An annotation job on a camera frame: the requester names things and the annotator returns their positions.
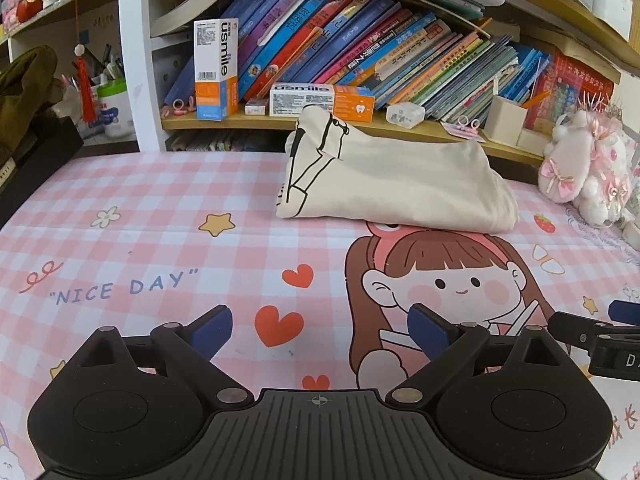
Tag row of colourful books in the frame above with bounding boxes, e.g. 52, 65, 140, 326
165, 0, 556, 123

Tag sparkly hair crown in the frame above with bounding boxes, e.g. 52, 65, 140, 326
575, 91, 626, 121

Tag pink small scissors card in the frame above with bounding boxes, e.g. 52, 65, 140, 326
442, 115, 487, 140

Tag olive green bag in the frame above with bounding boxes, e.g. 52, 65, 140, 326
0, 45, 63, 161

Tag red tassel charm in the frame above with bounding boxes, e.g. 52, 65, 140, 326
72, 0, 98, 125

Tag white orange product box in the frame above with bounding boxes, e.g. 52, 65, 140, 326
269, 83, 376, 122
193, 18, 241, 122

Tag white plug adapter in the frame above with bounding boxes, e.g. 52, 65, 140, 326
386, 101, 427, 131

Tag cream printed t-shirt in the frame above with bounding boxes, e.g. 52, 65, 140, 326
275, 105, 521, 235

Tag pink checked cartoon table mat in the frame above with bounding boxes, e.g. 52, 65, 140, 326
0, 150, 640, 480

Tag white pink plush rabbit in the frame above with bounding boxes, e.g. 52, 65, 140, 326
539, 110, 633, 228

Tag white wipes tub green lid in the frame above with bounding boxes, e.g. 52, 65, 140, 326
96, 80, 137, 138

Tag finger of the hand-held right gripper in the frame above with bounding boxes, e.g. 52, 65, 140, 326
547, 311, 603, 350
609, 300, 640, 325

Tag white pen holder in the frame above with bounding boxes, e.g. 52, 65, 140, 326
484, 95, 528, 143

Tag red thick books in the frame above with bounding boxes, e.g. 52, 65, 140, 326
530, 50, 615, 133

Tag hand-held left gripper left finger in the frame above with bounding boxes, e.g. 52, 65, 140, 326
75, 304, 255, 407

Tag beige thick book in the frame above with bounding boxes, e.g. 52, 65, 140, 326
520, 27, 622, 85

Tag bundle of pens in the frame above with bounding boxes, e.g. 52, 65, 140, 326
97, 42, 126, 86

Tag wooden bookshelf white frame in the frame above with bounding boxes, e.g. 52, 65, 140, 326
117, 0, 640, 166

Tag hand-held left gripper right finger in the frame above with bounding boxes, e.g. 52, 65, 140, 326
389, 303, 581, 407

